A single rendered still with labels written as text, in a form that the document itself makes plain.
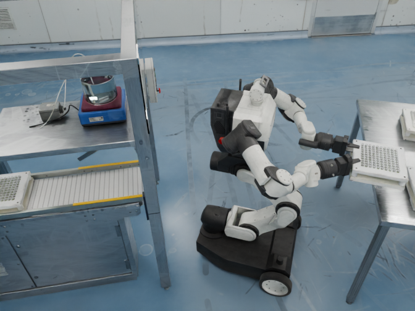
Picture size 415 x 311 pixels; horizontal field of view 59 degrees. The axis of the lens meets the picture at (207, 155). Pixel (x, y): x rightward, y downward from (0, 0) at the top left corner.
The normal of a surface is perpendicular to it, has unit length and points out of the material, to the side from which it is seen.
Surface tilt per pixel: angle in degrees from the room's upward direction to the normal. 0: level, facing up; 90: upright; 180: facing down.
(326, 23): 90
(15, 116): 0
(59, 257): 90
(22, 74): 90
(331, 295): 0
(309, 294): 0
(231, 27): 90
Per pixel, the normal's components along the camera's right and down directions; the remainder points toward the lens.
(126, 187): -0.01, -0.76
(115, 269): 0.17, 0.64
